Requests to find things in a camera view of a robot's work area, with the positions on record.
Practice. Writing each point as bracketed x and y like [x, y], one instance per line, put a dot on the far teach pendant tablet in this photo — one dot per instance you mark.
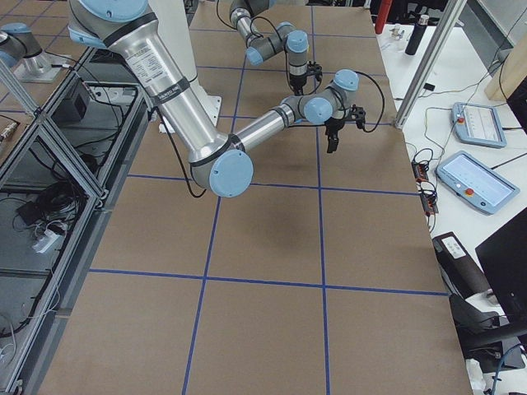
[477, 125]

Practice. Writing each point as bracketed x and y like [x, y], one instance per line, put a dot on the white power strip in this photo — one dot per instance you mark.
[45, 241]

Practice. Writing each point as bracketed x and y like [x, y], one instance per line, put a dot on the teach pendant tablet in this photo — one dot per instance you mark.
[477, 125]
[475, 183]

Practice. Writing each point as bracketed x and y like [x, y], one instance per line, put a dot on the red cylinder bottle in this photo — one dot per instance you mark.
[382, 15]

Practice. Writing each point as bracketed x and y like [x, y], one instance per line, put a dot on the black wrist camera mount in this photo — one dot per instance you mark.
[357, 114]

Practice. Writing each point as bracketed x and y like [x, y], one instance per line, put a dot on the white pedestal column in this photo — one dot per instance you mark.
[173, 30]

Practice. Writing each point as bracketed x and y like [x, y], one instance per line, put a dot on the near teach pendant tablet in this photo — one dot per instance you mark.
[475, 183]

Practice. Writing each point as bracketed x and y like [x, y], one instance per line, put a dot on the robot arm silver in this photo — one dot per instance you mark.
[284, 38]
[153, 39]

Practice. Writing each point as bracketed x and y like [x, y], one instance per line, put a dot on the orange circuit board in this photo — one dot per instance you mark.
[420, 172]

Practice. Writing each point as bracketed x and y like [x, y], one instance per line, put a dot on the black cylinder bottle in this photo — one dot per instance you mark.
[417, 34]

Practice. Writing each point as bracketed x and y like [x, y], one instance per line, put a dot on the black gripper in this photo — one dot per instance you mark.
[334, 128]
[297, 81]

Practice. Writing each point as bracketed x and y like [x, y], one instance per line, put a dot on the black monitor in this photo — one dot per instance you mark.
[503, 259]

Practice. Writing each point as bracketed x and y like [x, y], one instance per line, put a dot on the aluminium frame post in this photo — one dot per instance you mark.
[441, 34]

